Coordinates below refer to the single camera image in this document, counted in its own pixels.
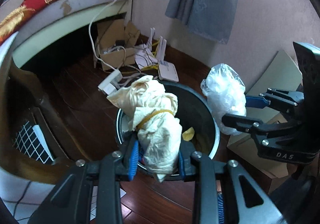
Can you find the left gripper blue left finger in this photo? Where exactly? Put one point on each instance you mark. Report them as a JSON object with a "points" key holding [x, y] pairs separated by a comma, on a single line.
{"points": [[70, 200]]}

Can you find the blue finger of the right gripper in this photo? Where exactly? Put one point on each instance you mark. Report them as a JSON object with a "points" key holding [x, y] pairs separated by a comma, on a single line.
{"points": [[245, 124], [283, 101]]}

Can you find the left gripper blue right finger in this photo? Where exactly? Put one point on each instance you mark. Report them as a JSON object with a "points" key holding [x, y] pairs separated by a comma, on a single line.
{"points": [[224, 192]]}

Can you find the clear plastic bag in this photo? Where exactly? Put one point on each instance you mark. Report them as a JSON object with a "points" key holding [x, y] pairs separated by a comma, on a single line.
{"points": [[225, 93]]}

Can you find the yellow cloth bundle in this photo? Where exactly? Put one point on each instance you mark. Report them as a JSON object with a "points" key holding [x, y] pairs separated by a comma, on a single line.
{"points": [[188, 134]]}

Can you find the cream plastic bag bundle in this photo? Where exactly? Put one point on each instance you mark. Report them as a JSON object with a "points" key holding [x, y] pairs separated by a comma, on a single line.
{"points": [[152, 114]]}

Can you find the black plastic trash bucket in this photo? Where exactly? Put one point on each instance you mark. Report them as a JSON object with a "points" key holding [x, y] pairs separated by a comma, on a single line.
{"points": [[193, 111]]}

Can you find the white grid tablecloth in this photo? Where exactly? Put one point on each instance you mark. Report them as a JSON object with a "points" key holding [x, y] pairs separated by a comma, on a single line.
{"points": [[20, 196]]}

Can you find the white wifi router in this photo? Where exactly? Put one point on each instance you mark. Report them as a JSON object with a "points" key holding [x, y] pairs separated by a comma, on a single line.
{"points": [[166, 70]]}

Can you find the white power strip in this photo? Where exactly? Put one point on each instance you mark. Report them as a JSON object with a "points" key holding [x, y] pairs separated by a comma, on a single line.
{"points": [[111, 84]]}

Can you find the cardboard box on floor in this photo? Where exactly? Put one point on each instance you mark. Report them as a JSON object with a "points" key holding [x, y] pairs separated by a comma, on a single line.
{"points": [[116, 43]]}

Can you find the bed with red headboard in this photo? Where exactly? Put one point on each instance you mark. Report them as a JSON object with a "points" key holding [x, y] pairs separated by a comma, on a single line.
{"points": [[53, 23]]}

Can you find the wooden table frame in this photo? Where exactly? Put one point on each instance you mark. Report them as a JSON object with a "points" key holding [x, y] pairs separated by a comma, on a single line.
{"points": [[30, 148]]}

